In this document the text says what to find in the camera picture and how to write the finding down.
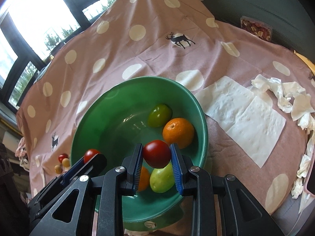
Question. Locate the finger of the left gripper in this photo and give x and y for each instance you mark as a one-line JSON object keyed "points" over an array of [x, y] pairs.
{"points": [[91, 168]]}

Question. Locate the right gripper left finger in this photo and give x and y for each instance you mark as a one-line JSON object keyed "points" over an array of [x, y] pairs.
{"points": [[100, 194]]}

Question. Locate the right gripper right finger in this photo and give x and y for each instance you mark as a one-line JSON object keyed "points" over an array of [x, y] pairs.
{"points": [[240, 212]]}

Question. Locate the red cherry tomato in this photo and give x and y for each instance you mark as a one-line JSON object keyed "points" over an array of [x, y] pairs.
{"points": [[61, 157], [90, 154], [157, 154]]}

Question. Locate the green apple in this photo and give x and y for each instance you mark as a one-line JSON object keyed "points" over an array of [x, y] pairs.
{"points": [[159, 116]]}

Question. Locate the orange mandarin near front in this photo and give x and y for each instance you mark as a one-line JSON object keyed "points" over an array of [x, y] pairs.
{"points": [[144, 179]]}

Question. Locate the orange mandarin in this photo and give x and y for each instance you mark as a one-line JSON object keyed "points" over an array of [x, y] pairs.
{"points": [[179, 131], [144, 179]]}

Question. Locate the light green oval fruit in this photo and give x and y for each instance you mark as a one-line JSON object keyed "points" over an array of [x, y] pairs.
{"points": [[162, 179]]}

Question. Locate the brown longan right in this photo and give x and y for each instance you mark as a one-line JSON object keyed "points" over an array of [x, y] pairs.
{"points": [[66, 163]]}

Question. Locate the brown longan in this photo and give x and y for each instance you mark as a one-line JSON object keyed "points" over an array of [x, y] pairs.
{"points": [[58, 169], [66, 163]]}

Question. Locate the brown longan left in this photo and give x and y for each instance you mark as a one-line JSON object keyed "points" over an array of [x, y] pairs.
{"points": [[58, 169]]}

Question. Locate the green plastic bowl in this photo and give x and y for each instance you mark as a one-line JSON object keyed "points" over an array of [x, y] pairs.
{"points": [[117, 121]]}

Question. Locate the orange mandarin at back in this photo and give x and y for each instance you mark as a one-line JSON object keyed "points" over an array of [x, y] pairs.
{"points": [[179, 131]]}

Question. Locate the floral cloth bundle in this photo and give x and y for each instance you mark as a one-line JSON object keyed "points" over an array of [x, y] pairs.
{"points": [[21, 154]]}

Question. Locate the white flat paper napkin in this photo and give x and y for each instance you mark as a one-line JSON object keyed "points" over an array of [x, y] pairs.
{"points": [[253, 124]]}

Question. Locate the crumpled white tissue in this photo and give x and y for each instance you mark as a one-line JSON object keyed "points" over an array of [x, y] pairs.
{"points": [[293, 99]]}

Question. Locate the pink polka dot tablecloth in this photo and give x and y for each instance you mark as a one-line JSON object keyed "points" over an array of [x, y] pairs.
{"points": [[176, 39]]}

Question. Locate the black framed window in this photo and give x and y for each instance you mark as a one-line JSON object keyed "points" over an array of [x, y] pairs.
{"points": [[32, 32]]}

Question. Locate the red snack packet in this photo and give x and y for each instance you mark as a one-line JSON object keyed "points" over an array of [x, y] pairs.
{"points": [[256, 28]]}

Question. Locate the dark grey sofa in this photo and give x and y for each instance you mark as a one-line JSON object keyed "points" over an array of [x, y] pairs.
{"points": [[292, 27]]}

